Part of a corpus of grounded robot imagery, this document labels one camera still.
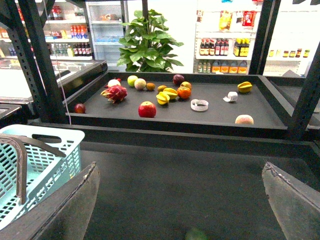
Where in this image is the green apple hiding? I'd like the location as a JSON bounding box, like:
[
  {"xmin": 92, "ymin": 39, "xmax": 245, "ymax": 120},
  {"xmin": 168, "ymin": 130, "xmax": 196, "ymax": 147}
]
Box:
[{"xmin": 127, "ymin": 75, "xmax": 138, "ymax": 87}]

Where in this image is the dark purple fruit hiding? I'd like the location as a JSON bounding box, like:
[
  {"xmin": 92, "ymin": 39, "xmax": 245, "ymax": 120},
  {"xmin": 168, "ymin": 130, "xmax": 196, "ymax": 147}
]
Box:
[{"xmin": 172, "ymin": 74, "xmax": 185, "ymax": 86}]

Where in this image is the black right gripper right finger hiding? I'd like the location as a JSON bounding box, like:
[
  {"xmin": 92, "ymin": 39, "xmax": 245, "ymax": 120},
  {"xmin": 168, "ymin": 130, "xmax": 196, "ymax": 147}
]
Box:
[{"xmin": 262, "ymin": 162, "xmax": 320, "ymax": 240}]

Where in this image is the yellow star fruit front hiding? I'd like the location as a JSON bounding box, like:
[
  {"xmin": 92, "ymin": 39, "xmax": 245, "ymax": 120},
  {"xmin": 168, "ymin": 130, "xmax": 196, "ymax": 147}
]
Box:
[{"xmin": 156, "ymin": 91, "xmax": 170, "ymax": 105}]

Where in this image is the yellow star fruit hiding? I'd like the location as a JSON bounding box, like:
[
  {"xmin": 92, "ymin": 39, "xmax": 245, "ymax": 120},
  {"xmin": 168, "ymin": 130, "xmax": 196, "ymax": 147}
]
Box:
[
  {"xmin": 162, "ymin": 87, "xmax": 178, "ymax": 100},
  {"xmin": 237, "ymin": 81, "xmax": 253, "ymax": 94},
  {"xmin": 156, "ymin": 91, "xmax": 170, "ymax": 105}
]

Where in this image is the black display tray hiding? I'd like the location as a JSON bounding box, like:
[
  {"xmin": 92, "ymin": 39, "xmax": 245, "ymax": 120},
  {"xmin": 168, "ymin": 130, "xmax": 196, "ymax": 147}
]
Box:
[{"xmin": 65, "ymin": 71, "xmax": 293, "ymax": 139}]

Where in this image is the glass door fridge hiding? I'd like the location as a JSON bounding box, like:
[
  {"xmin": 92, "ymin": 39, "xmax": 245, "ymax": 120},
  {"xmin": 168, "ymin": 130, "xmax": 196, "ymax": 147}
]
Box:
[{"xmin": 85, "ymin": 0, "xmax": 129, "ymax": 72}]

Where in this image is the brown basket handle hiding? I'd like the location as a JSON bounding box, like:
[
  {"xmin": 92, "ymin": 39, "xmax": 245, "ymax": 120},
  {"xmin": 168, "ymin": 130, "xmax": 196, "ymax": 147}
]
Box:
[{"xmin": 0, "ymin": 133, "xmax": 66, "ymax": 204}]

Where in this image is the brown kiwi right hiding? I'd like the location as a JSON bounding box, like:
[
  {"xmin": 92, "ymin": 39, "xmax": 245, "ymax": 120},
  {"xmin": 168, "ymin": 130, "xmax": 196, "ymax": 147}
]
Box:
[{"xmin": 157, "ymin": 85, "xmax": 167, "ymax": 92}]

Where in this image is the brown kiwi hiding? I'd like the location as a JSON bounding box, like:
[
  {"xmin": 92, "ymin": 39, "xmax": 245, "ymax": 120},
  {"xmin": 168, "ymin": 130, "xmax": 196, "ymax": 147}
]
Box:
[
  {"xmin": 157, "ymin": 85, "xmax": 167, "ymax": 92},
  {"xmin": 145, "ymin": 82, "xmax": 156, "ymax": 91}
]

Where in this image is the yellow star fruit middle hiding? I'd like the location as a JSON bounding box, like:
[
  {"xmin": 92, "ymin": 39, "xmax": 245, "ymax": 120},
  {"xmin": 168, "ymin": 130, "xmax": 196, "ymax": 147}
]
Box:
[{"xmin": 162, "ymin": 87, "xmax": 178, "ymax": 100}]

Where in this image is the black metal frame post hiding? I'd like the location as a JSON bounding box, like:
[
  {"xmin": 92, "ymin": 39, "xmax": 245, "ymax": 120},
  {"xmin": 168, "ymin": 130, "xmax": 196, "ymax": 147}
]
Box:
[{"xmin": 0, "ymin": 0, "xmax": 67, "ymax": 124}]

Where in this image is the green potted plant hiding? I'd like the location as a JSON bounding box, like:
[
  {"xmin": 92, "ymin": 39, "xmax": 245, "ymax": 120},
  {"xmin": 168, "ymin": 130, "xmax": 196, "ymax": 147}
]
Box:
[{"xmin": 116, "ymin": 9, "xmax": 184, "ymax": 73}]

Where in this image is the chest freezer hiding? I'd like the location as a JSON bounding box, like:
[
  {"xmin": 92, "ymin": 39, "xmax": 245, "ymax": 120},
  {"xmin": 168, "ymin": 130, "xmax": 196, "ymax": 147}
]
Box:
[{"xmin": 0, "ymin": 57, "xmax": 108, "ymax": 104}]

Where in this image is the white tape ring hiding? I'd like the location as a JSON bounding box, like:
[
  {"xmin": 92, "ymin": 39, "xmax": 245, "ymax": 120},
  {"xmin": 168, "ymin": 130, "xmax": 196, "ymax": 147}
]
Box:
[{"xmin": 190, "ymin": 98, "xmax": 209, "ymax": 112}]

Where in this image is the green avocado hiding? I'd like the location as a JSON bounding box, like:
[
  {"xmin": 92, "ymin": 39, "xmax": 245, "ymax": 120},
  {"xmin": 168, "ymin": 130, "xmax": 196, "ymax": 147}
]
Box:
[{"xmin": 184, "ymin": 228, "xmax": 209, "ymax": 240}]

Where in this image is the brown kiwi left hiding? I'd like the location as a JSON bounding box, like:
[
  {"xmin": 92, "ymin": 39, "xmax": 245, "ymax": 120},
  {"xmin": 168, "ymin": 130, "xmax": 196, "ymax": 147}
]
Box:
[{"xmin": 145, "ymin": 82, "xmax": 156, "ymax": 91}]

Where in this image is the beige round melon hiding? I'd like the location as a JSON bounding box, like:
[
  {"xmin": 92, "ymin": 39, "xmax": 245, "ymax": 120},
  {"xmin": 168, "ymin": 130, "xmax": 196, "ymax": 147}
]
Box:
[{"xmin": 134, "ymin": 78, "xmax": 147, "ymax": 90}]

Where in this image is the yellow star fruit far right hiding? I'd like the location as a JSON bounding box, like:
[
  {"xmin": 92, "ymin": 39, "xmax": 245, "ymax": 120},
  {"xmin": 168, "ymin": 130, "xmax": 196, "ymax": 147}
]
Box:
[{"xmin": 237, "ymin": 81, "xmax": 253, "ymax": 94}]

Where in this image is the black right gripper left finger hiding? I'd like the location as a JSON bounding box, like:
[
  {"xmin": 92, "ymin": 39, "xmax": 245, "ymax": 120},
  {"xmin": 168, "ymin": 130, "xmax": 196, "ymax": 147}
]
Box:
[{"xmin": 0, "ymin": 162, "xmax": 100, "ymax": 240}]

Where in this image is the yellow red small apple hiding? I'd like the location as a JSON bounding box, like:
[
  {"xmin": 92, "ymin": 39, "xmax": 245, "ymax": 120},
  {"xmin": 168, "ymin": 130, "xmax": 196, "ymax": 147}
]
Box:
[{"xmin": 180, "ymin": 81, "xmax": 192, "ymax": 90}]

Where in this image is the pink dragon fruit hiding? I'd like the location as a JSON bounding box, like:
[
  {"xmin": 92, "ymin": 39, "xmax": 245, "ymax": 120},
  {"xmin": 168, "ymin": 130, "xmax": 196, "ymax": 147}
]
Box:
[{"xmin": 100, "ymin": 85, "xmax": 128, "ymax": 104}]

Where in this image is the pink peach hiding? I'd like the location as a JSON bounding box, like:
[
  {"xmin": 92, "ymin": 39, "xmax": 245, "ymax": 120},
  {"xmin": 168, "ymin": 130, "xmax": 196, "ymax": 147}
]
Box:
[{"xmin": 235, "ymin": 114, "xmax": 254, "ymax": 125}]

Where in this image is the light blue plastic basket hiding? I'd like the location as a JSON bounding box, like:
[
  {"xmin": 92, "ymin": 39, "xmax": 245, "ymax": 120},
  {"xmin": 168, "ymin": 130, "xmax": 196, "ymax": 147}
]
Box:
[{"xmin": 0, "ymin": 124, "xmax": 85, "ymax": 229}]

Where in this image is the red apple on tray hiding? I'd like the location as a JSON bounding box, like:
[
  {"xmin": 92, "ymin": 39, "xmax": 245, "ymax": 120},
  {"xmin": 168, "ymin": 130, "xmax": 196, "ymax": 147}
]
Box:
[{"xmin": 138, "ymin": 101, "xmax": 157, "ymax": 118}]

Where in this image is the white pink radish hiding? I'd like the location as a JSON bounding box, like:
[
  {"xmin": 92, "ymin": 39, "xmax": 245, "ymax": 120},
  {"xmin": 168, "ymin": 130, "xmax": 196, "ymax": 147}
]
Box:
[{"xmin": 104, "ymin": 78, "xmax": 121, "ymax": 88}]

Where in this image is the small red plum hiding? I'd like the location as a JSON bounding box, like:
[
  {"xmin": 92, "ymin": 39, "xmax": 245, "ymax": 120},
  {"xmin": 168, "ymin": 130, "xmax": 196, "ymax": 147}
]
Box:
[{"xmin": 74, "ymin": 103, "xmax": 86, "ymax": 114}]

